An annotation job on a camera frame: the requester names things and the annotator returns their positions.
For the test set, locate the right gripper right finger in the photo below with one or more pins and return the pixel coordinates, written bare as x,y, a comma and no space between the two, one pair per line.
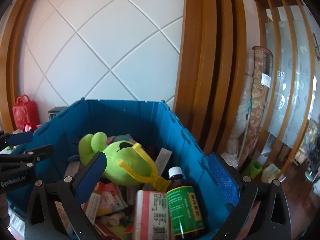
272,220

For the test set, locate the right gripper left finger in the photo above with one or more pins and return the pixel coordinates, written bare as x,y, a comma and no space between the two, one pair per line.
42,218

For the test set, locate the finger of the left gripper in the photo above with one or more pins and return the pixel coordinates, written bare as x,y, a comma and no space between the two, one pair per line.
10,139
32,156

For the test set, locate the small white red bottle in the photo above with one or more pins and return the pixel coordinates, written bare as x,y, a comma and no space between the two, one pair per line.
114,219

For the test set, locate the brown bottle green label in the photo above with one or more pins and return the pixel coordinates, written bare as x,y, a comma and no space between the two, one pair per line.
185,214

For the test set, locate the pink tissue pack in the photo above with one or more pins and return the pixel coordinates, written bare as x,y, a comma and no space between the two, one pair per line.
151,216

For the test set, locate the yellow plastic slingshot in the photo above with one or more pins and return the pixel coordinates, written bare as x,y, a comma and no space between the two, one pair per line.
143,169

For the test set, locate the red pink plush toy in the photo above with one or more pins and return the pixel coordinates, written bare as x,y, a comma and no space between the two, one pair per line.
29,127

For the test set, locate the red bear-shaped bag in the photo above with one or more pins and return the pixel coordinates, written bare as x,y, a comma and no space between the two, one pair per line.
25,112

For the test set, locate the black gift bag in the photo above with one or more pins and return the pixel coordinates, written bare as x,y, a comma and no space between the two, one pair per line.
55,111

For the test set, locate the green frog plush toy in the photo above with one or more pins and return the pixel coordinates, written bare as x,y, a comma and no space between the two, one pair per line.
116,152

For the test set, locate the red white medicine box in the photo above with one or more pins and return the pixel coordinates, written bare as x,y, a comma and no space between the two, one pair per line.
105,232

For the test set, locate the pink wipes packet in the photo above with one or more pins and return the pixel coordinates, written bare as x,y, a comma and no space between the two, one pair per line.
111,199

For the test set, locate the blue plastic storage crate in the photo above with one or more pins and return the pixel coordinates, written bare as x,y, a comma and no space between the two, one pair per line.
151,124

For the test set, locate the rolled patterned carpet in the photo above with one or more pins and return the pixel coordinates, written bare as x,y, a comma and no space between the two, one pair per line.
253,100

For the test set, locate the wooden glass partition screen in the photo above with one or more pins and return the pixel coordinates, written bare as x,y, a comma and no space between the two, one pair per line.
285,31

